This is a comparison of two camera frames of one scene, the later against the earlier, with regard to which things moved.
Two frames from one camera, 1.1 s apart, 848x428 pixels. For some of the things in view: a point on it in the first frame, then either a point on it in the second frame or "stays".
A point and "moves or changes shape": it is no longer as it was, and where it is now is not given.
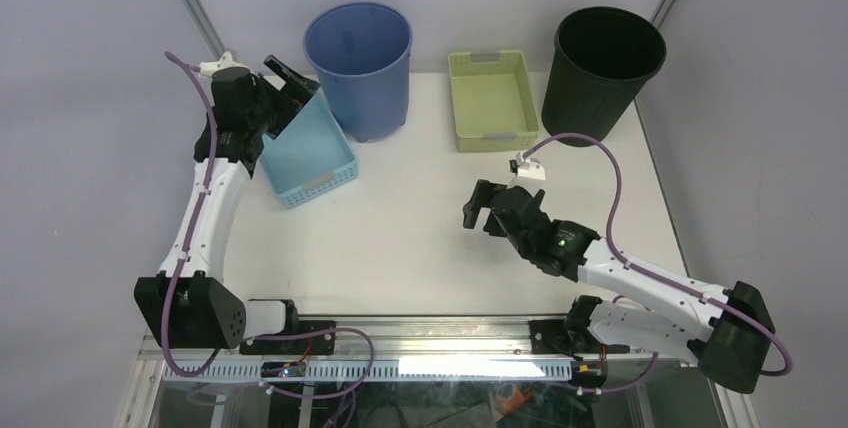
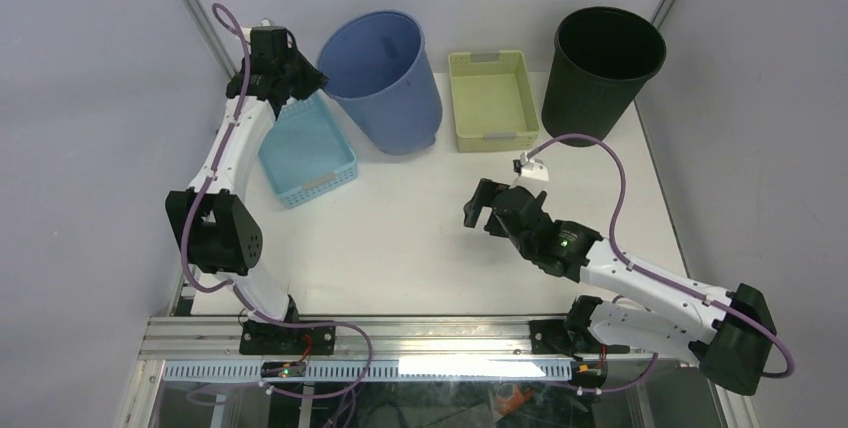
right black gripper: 479,199 stays
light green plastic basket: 494,108 stays
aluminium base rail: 404,342 stays
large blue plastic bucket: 361,53 moves or changes shape
